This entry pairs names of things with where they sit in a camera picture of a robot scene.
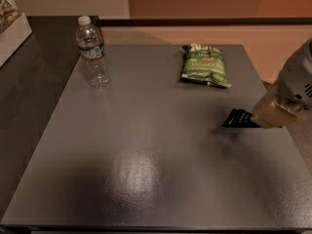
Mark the clear plastic water bottle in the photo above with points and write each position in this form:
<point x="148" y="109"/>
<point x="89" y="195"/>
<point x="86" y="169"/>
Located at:
<point x="91" y="46"/>

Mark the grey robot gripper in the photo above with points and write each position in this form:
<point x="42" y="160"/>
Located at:
<point x="294" y="82"/>

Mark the white box of snacks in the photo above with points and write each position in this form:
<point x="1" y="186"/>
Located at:
<point x="14" y="29"/>

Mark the dark blue rxbar wrapper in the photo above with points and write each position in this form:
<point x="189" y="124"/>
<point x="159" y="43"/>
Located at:
<point x="239" y="118"/>

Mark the green jalapeno chips bag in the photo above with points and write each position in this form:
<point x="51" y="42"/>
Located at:
<point x="204" y="64"/>

